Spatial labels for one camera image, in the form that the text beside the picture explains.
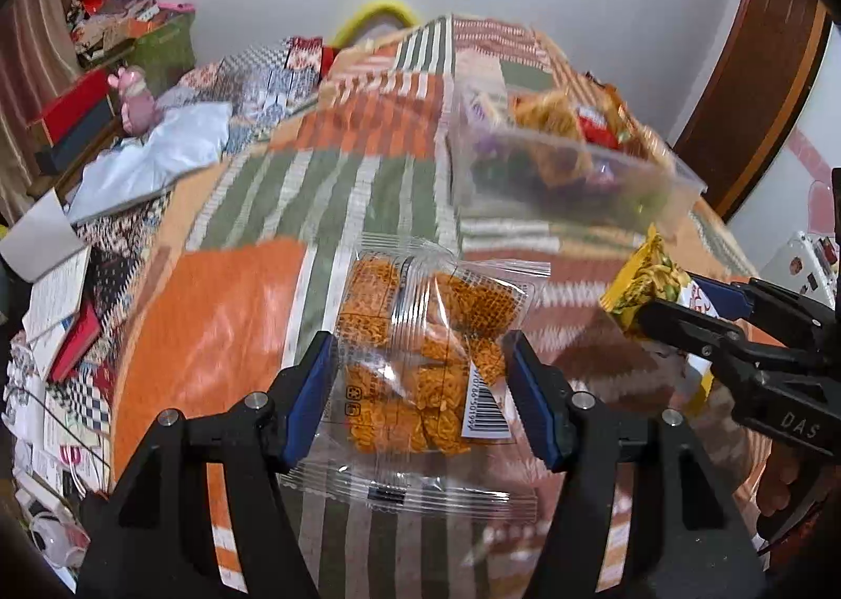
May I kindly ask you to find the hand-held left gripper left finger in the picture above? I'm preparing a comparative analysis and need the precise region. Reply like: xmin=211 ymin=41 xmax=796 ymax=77
xmin=75 ymin=331 xmax=339 ymax=599

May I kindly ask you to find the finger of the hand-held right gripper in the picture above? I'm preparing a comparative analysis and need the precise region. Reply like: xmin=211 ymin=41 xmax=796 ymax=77
xmin=686 ymin=276 xmax=832 ymax=337
xmin=636 ymin=298 xmax=793 ymax=380

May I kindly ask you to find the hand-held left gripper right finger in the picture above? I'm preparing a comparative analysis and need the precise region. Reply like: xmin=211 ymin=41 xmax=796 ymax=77
xmin=502 ymin=331 xmax=766 ymax=599

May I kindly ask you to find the yellow green snack packet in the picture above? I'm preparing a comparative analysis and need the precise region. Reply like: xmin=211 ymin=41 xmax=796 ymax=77
xmin=600 ymin=224 xmax=719 ymax=399

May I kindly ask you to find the clear packet of orange crisps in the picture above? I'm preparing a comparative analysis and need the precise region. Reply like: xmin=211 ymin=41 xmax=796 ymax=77
xmin=279 ymin=231 xmax=553 ymax=517

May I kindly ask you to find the clear plastic container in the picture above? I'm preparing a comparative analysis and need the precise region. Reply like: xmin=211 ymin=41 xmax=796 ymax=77
xmin=445 ymin=72 xmax=709 ymax=240

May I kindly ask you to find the person's right hand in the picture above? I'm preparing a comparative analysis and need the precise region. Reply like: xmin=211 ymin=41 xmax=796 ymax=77
xmin=754 ymin=438 xmax=822 ymax=529

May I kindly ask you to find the white appliance with stickers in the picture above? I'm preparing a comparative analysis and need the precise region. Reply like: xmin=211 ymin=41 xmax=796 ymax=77
xmin=764 ymin=229 xmax=841 ymax=299

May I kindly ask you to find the brown wooden door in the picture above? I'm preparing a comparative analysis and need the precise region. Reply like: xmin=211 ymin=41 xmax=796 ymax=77
xmin=669 ymin=0 xmax=833 ymax=223

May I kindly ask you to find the red book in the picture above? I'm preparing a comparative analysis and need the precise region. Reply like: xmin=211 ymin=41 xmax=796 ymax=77
xmin=48 ymin=302 xmax=104 ymax=384

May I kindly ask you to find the open book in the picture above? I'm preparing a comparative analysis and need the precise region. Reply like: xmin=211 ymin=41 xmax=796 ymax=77
xmin=22 ymin=242 xmax=94 ymax=347

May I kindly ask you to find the white cloth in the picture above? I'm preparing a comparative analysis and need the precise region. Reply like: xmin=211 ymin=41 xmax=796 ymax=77
xmin=66 ymin=101 xmax=235 ymax=227

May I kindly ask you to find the white card sheet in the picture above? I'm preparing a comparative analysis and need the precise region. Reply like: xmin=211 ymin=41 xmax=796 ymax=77
xmin=0 ymin=187 xmax=81 ymax=282

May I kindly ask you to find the checkered quilt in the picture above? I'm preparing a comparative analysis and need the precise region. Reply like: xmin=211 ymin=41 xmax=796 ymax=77
xmin=0 ymin=35 xmax=344 ymax=508

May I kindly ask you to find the pink plush toy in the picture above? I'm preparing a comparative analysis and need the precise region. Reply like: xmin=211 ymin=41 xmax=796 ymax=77
xmin=107 ymin=64 xmax=163 ymax=135

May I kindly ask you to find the dark grey box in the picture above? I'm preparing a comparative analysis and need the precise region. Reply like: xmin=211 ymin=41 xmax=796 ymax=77
xmin=34 ymin=106 xmax=126 ymax=174

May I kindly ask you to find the red box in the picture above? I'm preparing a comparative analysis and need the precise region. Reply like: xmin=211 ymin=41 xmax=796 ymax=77
xmin=26 ymin=69 xmax=120 ymax=148

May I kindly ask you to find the yellow foam tube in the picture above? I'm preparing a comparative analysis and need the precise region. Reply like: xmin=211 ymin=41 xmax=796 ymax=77
xmin=330 ymin=0 xmax=423 ymax=49

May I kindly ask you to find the striped curtain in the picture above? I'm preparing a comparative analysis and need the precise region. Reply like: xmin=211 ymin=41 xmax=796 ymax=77
xmin=0 ymin=0 xmax=88 ymax=227

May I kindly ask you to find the pink heart wall sticker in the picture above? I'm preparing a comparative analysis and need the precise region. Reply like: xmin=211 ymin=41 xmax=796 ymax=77
xmin=784 ymin=127 xmax=841 ymax=233

